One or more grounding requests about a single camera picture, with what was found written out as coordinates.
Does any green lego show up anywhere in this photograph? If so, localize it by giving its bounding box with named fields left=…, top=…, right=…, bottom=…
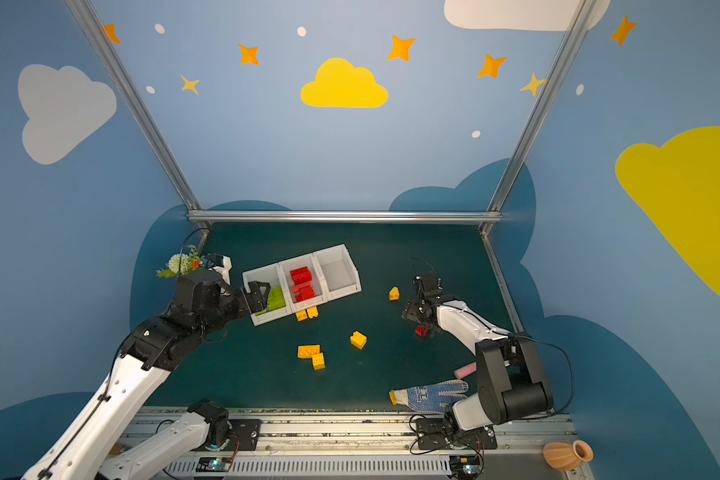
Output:
left=257, top=287, right=287, bottom=316

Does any orange lego brick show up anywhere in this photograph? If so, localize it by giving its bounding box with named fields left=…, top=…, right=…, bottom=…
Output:
left=297, top=345, right=321, bottom=359

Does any yellow tall lego brick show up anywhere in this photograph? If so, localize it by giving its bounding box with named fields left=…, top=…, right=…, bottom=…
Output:
left=350, top=331, right=367, bottom=350

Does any small yellow lego front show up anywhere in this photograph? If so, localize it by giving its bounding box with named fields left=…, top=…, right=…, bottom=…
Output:
left=311, top=353, right=326, bottom=370

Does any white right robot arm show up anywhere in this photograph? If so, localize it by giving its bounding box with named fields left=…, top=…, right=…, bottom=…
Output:
left=403, top=272, right=553, bottom=431

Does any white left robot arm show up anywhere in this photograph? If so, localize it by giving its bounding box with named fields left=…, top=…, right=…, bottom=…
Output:
left=23, top=270, right=271, bottom=479

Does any potted artificial flower plant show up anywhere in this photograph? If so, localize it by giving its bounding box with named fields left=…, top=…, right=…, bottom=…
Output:
left=156, top=245, right=206, bottom=279

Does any purple pink toy shovel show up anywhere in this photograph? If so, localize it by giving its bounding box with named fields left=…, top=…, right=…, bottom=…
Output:
left=454, top=362, right=477, bottom=380

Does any white three-compartment bin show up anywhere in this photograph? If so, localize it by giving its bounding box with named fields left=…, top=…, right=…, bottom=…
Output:
left=242, top=244, right=362, bottom=326

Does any left controller board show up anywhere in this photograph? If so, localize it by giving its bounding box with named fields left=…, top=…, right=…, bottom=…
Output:
left=195, top=457, right=234, bottom=474

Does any controller board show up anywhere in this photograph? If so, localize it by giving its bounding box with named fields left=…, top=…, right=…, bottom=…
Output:
left=448, top=455, right=484, bottom=480
left=195, top=457, right=234, bottom=474

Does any right controller board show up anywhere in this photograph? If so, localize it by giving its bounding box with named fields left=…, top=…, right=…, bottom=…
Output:
left=448, top=455, right=484, bottom=480

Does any terracotta clay pot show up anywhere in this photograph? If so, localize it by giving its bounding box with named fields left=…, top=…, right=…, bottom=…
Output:
left=543, top=440, right=594, bottom=471

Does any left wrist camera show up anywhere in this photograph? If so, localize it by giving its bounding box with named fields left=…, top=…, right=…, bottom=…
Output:
left=206, top=253, right=232, bottom=284

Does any aluminium back frame rail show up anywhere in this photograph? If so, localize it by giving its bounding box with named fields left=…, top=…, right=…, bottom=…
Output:
left=188, top=210, right=502, bottom=224

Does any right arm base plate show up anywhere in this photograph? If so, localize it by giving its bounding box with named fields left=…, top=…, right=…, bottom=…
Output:
left=409, top=414, right=498, bottom=452

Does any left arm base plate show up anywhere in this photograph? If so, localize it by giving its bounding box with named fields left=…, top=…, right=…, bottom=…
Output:
left=207, top=418, right=262, bottom=452

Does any front aluminium rail bed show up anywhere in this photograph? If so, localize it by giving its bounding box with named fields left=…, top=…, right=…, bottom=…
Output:
left=153, top=409, right=594, bottom=479

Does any aluminium left frame post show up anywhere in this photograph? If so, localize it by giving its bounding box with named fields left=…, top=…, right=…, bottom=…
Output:
left=65, top=0, right=202, bottom=213

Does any aluminium frame post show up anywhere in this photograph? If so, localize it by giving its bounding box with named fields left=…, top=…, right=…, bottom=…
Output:
left=65, top=0, right=202, bottom=213
left=479, top=0, right=597, bottom=240

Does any aluminium right frame post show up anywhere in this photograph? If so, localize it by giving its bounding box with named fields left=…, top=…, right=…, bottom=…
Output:
left=479, top=0, right=597, bottom=240

